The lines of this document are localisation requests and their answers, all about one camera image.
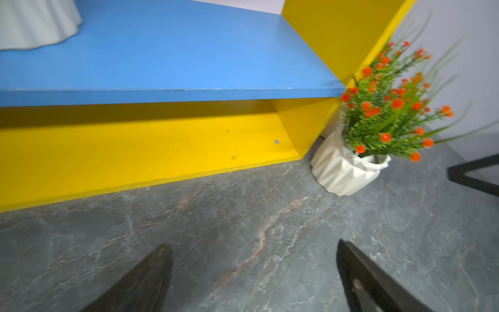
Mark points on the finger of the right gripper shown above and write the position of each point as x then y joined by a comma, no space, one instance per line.
458,174

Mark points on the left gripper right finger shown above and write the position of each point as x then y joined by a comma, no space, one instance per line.
368,287

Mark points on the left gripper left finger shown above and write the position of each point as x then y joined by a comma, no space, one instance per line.
144,288

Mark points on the orange flower pot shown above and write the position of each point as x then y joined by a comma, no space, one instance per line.
27,25
384,114

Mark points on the yellow rack with shelves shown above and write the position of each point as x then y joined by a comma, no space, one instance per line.
153,92

